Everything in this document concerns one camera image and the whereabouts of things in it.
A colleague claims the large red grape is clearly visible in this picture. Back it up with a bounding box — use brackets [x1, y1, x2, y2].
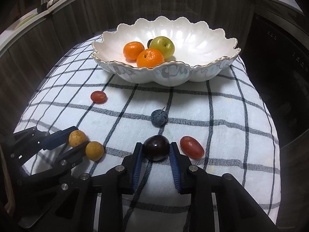
[180, 136, 205, 160]

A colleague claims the large orange mandarin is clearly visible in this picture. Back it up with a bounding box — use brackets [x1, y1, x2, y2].
[136, 48, 165, 69]

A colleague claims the dark purple plum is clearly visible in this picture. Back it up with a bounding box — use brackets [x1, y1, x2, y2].
[143, 135, 170, 161]

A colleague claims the blue wrinkled fruit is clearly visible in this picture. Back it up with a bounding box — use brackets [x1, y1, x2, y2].
[150, 109, 168, 127]

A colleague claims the small orange mandarin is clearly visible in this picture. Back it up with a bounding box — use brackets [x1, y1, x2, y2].
[123, 41, 144, 61]

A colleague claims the green apple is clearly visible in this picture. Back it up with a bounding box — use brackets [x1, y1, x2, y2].
[150, 36, 175, 59]

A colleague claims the yellow longan fruit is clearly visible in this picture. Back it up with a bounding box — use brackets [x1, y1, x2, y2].
[85, 141, 104, 161]
[69, 130, 88, 148]

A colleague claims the checkered white cloth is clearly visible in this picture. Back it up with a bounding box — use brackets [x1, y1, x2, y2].
[15, 39, 281, 222]

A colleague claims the white scalloped bowl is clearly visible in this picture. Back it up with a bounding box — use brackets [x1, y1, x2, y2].
[91, 16, 241, 87]

